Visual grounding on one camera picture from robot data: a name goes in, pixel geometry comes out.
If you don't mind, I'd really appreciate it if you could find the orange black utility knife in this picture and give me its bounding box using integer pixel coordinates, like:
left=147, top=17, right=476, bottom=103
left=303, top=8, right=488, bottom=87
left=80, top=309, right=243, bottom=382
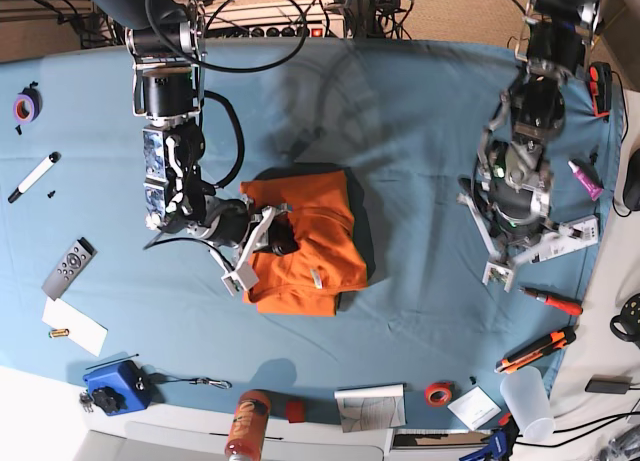
left=495, top=326, right=576, bottom=374

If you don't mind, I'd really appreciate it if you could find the small AA battery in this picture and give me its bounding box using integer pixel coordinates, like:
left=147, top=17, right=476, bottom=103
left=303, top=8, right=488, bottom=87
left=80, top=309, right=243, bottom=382
left=48, top=329, right=70, bottom=339

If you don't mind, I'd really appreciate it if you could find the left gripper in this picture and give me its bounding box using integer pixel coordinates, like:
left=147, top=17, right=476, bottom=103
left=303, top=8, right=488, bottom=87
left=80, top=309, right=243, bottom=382
left=457, top=193, right=573, bottom=292

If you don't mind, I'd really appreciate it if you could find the white square card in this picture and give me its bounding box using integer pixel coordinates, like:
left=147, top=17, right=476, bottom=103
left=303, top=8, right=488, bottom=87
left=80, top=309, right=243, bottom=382
left=447, top=386, right=501, bottom=431

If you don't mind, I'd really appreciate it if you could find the blue table cloth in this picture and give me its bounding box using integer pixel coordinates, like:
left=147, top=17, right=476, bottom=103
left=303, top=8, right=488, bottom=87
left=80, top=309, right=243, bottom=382
left=0, top=38, right=627, bottom=431

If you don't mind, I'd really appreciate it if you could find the spiral notebook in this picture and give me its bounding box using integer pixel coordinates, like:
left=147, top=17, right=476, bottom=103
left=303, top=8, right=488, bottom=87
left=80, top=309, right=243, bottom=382
left=334, top=384, right=406, bottom=433

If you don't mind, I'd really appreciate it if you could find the black power adapter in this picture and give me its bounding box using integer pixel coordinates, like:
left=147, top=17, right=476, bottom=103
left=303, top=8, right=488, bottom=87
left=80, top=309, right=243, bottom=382
left=584, top=376, right=632, bottom=395

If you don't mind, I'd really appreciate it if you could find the orange black table clamp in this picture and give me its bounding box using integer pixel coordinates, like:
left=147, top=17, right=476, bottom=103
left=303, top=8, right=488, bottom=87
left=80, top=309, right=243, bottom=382
left=587, top=61, right=612, bottom=119

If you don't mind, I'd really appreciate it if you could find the orange drink bottle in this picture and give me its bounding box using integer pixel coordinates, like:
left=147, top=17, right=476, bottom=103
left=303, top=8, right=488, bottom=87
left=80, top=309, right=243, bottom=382
left=225, top=390, right=271, bottom=461

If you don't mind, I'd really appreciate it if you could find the orange t-shirt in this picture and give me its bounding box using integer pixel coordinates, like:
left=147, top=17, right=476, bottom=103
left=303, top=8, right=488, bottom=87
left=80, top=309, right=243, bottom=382
left=240, top=170, right=368, bottom=317

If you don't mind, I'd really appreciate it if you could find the purple tape roll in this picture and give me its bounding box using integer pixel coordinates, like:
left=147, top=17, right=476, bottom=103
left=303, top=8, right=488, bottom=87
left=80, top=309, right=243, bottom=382
left=13, top=87, right=41, bottom=125

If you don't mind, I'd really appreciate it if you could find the black white marker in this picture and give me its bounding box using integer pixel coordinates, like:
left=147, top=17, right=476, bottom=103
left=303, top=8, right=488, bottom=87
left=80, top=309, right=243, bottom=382
left=8, top=151, right=61, bottom=204

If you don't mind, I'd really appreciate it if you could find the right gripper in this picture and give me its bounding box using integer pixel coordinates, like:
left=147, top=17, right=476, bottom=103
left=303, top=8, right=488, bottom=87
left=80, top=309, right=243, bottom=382
left=207, top=198, right=299, bottom=295

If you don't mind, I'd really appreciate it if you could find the blue clamp box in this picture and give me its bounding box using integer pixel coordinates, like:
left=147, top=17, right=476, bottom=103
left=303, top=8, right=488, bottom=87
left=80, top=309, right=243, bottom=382
left=83, top=360, right=152, bottom=416

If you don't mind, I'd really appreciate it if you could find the red screwdriver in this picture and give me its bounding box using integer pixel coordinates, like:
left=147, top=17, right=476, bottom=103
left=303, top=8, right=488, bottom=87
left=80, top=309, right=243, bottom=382
left=519, top=286, right=583, bottom=316

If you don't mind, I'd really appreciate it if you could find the grey remote control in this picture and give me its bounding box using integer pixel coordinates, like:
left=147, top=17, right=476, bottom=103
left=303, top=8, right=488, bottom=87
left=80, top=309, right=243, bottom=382
left=42, top=237, right=96, bottom=300

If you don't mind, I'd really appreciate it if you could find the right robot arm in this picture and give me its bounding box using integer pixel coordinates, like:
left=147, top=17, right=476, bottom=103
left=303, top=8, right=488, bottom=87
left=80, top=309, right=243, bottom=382
left=92, top=0, right=297, bottom=294

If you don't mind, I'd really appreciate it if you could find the white power strip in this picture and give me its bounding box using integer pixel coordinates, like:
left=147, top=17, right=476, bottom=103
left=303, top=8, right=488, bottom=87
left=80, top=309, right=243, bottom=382
left=207, top=0, right=348, bottom=38

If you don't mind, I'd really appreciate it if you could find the white paper card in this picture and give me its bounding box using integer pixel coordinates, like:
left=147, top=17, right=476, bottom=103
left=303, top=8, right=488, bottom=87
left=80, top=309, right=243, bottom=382
left=42, top=298, right=108, bottom=356

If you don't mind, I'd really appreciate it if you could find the blue bar clamp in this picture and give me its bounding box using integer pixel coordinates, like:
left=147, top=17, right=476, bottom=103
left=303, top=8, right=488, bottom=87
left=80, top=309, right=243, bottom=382
left=460, top=412, right=520, bottom=461

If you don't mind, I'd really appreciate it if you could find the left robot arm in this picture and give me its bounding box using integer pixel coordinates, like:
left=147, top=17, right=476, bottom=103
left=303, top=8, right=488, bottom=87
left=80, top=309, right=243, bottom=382
left=457, top=0, right=600, bottom=290

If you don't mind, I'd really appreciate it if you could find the clear plastic cup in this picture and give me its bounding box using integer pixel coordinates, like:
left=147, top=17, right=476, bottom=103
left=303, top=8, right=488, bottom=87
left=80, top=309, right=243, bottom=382
left=500, top=366, right=556, bottom=443

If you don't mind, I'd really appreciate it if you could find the red tape roll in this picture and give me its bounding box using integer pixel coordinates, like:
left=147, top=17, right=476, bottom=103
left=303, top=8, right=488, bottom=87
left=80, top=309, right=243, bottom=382
left=424, top=381, right=455, bottom=407

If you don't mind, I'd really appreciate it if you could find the purple glue tube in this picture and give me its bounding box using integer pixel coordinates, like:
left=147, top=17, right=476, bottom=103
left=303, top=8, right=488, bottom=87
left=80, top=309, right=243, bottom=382
left=567, top=160, right=603, bottom=201

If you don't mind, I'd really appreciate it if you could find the small red block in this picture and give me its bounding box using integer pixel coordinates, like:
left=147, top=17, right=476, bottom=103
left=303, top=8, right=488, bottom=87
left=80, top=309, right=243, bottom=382
left=285, top=400, right=306, bottom=424

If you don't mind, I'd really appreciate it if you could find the black lanyard with carabiner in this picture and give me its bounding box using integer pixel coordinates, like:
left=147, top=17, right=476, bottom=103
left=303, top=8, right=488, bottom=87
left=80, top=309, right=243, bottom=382
left=149, top=372, right=233, bottom=391

